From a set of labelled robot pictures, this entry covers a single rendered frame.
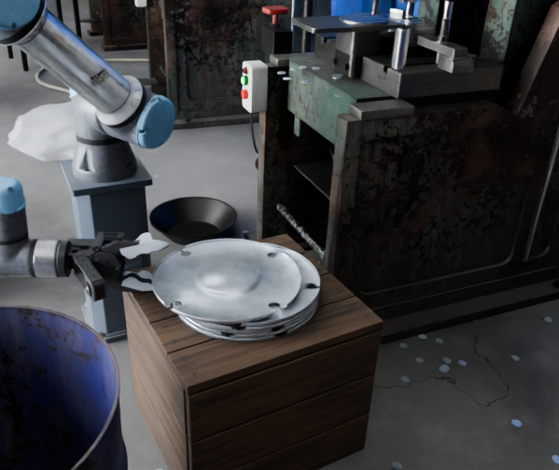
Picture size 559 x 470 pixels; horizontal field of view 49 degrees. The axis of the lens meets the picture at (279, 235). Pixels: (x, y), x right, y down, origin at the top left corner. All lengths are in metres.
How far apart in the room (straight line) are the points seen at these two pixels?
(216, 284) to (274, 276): 0.12
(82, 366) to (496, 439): 0.93
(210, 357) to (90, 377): 0.20
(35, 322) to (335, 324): 0.52
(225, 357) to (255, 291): 0.15
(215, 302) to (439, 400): 0.67
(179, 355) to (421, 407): 0.68
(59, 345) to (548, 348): 1.29
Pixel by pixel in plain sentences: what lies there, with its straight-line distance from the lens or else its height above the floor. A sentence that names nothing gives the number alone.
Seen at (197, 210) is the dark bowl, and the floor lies 0.03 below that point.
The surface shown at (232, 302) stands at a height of 0.39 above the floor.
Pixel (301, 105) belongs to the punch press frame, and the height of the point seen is 0.54.
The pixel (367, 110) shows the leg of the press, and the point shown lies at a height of 0.64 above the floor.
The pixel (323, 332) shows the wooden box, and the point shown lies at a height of 0.35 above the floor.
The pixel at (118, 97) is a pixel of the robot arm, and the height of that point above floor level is 0.69.
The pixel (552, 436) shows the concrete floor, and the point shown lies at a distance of 1.60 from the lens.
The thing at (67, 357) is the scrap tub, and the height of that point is 0.40.
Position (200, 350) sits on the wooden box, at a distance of 1.11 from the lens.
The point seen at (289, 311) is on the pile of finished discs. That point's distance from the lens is 1.14.
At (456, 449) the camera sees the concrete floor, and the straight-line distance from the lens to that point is 1.49.
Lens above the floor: 1.06
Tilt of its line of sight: 29 degrees down
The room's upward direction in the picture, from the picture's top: 2 degrees clockwise
